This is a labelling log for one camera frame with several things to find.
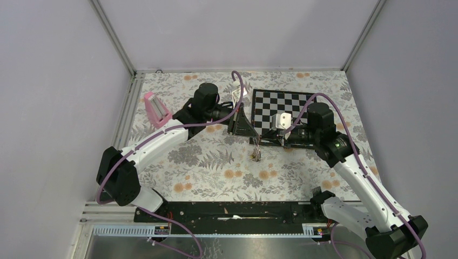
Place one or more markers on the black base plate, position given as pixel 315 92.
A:
pixel 245 217

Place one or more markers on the black white chessboard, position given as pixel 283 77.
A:
pixel 266 103

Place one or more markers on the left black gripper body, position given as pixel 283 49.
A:
pixel 231 123

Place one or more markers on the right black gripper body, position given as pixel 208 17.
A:
pixel 300 135

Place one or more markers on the pink box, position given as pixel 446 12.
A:
pixel 157 113

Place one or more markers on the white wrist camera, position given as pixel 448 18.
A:
pixel 236 92
pixel 281 121

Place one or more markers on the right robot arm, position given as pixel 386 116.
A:
pixel 389 230

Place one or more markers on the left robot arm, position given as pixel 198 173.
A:
pixel 119 168

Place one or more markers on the white cable duct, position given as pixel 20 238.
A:
pixel 165 231

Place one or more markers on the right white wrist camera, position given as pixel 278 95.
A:
pixel 281 121

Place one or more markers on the floral table mat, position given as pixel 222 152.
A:
pixel 216 166

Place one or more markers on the keyring with coloured keys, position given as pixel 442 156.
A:
pixel 256 154

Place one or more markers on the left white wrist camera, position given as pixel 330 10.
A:
pixel 236 92

